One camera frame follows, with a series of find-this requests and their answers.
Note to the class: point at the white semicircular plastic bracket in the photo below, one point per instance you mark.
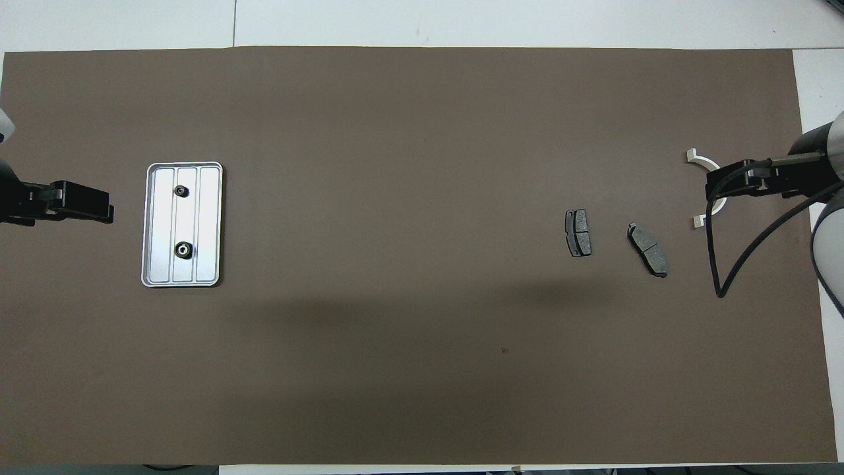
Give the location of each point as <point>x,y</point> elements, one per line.
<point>691,156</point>

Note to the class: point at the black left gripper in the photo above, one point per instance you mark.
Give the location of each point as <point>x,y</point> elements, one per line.
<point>79,203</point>

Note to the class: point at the silver metal tray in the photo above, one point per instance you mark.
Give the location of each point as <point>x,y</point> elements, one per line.
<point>208,224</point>

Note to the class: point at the long dark brake pad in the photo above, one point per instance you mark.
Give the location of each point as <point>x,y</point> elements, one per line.
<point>647,249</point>

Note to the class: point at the small black bearing gear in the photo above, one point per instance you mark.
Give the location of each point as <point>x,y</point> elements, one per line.
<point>182,190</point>
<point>183,250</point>

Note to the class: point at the short dark brake pad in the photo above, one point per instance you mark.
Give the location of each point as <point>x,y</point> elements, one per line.
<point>578,232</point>

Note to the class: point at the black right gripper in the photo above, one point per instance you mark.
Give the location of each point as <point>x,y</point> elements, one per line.
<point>784,179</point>

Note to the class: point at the brown table mat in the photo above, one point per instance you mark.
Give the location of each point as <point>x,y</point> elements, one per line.
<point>422,132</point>

